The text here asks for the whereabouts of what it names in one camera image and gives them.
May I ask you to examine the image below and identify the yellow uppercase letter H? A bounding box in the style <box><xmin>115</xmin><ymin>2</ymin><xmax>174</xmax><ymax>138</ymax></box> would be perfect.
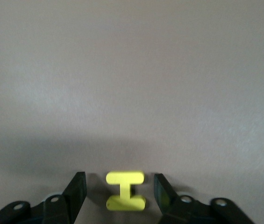
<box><xmin>105</xmin><ymin>171</ymin><xmax>146</xmax><ymax>212</ymax></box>

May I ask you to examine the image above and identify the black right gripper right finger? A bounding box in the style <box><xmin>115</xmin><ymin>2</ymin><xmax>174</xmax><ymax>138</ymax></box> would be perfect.
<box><xmin>154</xmin><ymin>173</ymin><xmax>257</xmax><ymax>224</ymax></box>

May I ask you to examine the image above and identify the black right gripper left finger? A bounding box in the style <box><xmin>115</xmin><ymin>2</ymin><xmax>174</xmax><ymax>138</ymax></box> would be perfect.
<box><xmin>0</xmin><ymin>172</ymin><xmax>87</xmax><ymax>224</ymax></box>

